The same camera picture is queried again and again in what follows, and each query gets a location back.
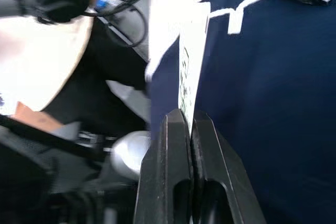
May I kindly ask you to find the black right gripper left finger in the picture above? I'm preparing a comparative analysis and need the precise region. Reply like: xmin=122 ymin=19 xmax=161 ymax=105
xmin=133 ymin=109 xmax=195 ymax=224

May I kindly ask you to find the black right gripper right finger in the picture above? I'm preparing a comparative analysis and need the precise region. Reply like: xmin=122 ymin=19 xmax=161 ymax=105
xmin=190 ymin=109 xmax=261 ymax=224

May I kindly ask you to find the navy blue jacket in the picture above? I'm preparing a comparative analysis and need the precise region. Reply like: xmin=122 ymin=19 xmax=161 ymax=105
xmin=145 ymin=0 xmax=336 ymax=224

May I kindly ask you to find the white printed paper tag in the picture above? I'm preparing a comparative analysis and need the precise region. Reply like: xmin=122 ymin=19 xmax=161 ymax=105
xmin=176 ymin=5 xmax=209 ymax=126

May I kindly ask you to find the silver rounded robot body part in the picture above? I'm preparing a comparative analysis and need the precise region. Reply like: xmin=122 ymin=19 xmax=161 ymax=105
xmin=109 ymin=130 xmax=152 ymax=180

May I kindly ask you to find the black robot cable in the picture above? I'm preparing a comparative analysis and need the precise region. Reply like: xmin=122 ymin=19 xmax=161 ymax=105
xmin=83 ymin=0 xmax=174 ymax=48

